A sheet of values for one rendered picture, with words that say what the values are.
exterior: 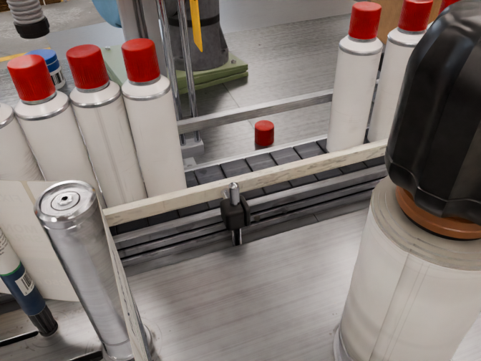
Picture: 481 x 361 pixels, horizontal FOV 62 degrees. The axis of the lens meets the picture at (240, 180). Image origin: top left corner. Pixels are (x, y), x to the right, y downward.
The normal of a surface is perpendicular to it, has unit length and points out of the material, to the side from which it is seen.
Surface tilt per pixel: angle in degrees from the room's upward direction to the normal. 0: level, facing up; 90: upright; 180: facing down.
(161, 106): 90
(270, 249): 0
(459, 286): 91
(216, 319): 0
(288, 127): 0
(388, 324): 88
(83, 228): 90
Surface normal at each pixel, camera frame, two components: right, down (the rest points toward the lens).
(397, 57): -0.60, 0.54
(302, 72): -0.04, -0.76
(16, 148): 0.93, 0.22
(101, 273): 0.61, 0.50
